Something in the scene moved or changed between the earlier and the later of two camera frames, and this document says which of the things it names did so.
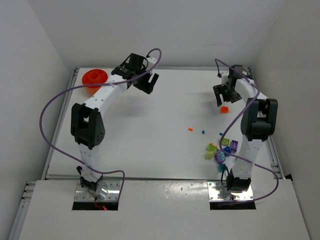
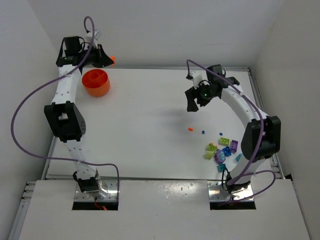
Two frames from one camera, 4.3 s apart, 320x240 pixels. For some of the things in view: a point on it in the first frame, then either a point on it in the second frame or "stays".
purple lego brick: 234,145 stays
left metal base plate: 107,190 stays
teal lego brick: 220,167 stays
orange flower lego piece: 224,109 -> 113,59
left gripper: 143,80 -> 100,56
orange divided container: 94,76 stays
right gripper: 226,91 -> 195,93
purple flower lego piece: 219,156 stays
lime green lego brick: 212,147 stays
